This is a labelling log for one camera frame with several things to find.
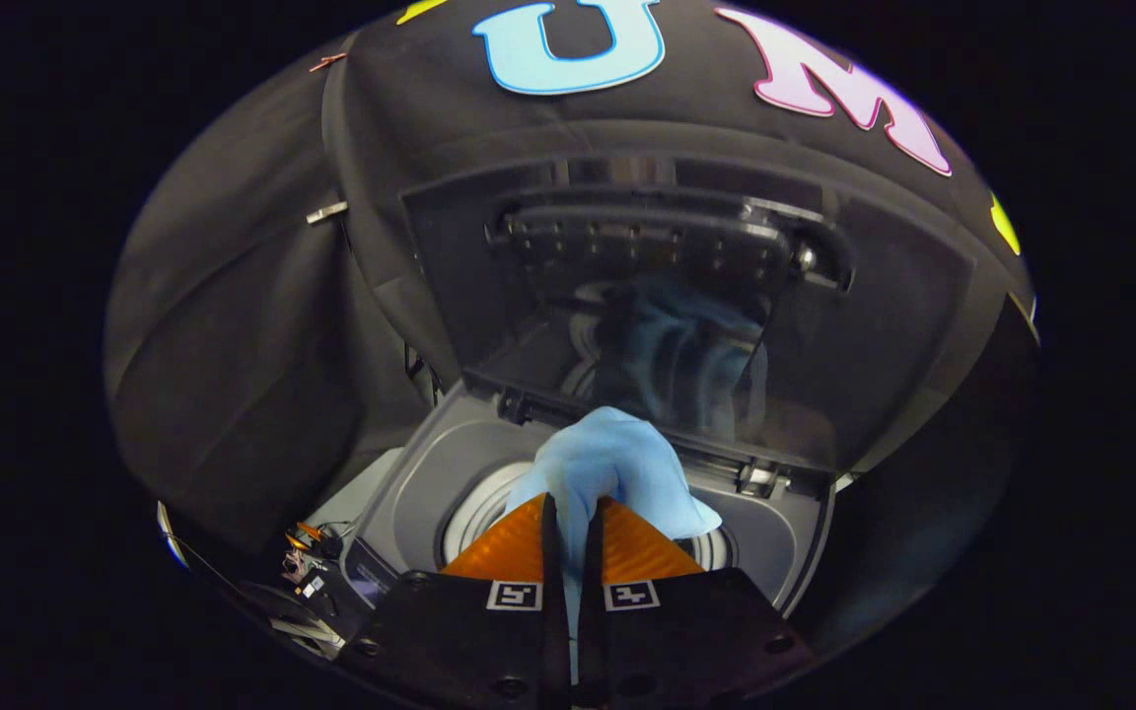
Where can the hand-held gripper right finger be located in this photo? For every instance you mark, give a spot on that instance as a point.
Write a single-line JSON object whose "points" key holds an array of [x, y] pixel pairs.
{"points": [[676, 641]]}

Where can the black backdrop cloth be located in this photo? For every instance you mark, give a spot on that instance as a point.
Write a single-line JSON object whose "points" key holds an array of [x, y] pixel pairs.
{"points": [[233, 345]]}

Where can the small silver clip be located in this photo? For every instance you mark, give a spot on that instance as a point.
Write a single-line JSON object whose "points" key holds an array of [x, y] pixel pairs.
{"points": [[326, 212]]}

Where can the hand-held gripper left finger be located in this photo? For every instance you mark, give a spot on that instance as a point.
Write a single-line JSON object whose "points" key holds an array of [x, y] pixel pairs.
{"points": [[469, 641]]}

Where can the dark glass washing machine lid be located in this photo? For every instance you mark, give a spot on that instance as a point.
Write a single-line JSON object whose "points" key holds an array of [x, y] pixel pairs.
{"points": [[884, 325]]}

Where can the small red clip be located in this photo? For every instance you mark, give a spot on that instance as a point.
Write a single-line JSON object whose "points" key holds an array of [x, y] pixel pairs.
{"points": [[327, 61]]}

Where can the light blue button shirt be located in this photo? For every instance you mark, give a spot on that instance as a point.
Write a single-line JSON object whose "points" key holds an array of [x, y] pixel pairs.
{"points": [[617, 454]]}

